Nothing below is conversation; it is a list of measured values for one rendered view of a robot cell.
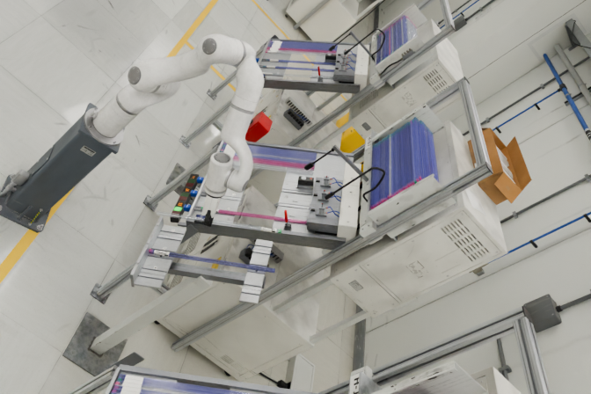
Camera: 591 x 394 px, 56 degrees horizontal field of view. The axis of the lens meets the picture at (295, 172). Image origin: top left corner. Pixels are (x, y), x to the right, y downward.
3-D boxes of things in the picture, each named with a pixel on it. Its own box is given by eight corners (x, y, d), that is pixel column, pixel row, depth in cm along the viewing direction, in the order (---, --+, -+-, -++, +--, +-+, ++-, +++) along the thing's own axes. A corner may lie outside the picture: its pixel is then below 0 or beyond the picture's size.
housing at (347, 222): (335, 249, 249) (338, 224, 241) (342, 184, 288) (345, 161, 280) (353, 251, 248) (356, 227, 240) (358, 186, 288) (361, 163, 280)
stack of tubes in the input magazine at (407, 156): (369, 208, 235) (422, 177, 223) (372, 144, 277) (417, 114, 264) (388, 227, 240) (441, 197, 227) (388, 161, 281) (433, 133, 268)
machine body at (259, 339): (144, 321, 294) (222, 272, 264) (184, 233, 350) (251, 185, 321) (233, 385, 316) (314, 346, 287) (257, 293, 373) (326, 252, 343)
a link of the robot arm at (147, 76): (155, 98, 233) (124, 94, 219) (150, 69, 234) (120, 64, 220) (249, 64, 207) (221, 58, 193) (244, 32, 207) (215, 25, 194)
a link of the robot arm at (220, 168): (233, 185, 215) (212, 174, 217) (239, 157, 208) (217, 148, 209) (222, 196, 209) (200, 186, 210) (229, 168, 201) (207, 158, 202)
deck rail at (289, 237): (186, 230, 252) (186, 220, 248) (187, 228, 254) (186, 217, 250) (344, 251, 246) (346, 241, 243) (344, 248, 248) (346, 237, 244)
